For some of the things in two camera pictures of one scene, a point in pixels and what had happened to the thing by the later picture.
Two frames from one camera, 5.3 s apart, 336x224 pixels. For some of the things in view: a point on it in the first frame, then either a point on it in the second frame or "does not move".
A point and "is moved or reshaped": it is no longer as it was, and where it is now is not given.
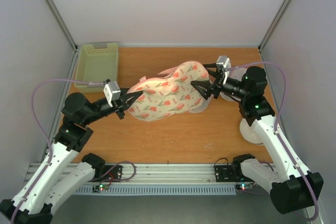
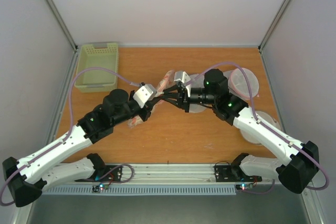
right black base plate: [224, 173] does not move
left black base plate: [112, 173] does not move
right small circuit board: [243, 186] does not move
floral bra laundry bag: [169, 94] is moved or reshaped
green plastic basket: [97, 63] does not move
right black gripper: [217, 85] -> [184, 98]
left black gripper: [122, 104] -> [149, 106]
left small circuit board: [97, 188] does not move
